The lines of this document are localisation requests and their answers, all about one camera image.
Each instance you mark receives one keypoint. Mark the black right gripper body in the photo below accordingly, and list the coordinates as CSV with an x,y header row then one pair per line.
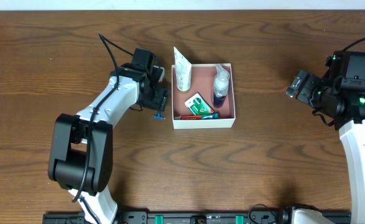
x,y
304,88

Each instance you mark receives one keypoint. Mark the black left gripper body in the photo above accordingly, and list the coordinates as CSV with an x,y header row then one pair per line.
x,y
157,101

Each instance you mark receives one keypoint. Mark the blue disposable razor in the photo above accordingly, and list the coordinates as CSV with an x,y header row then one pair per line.
x,y
158,116

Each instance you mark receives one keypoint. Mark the white cream tube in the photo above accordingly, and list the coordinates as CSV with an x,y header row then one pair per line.
x,y
183,71

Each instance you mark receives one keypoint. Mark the green soap box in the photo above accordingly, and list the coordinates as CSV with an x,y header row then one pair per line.
x,y
198,106

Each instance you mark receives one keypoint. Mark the red green toothpaste tube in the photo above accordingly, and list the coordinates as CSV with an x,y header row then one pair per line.
x,y
197,117

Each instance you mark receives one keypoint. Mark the clear bottle with purple liquid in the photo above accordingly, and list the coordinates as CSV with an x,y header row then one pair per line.
x,y
220,86

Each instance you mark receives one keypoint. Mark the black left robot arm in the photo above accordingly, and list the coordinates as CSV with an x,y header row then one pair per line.
x,y
81,156

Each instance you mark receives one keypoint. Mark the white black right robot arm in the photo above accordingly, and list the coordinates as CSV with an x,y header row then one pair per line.
x,y
341,99

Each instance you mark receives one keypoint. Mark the white box with pink interior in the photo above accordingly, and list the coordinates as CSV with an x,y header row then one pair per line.
x,y
202,83

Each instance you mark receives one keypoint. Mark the black mounting rail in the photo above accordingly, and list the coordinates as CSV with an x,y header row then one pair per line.
x,y
256,216

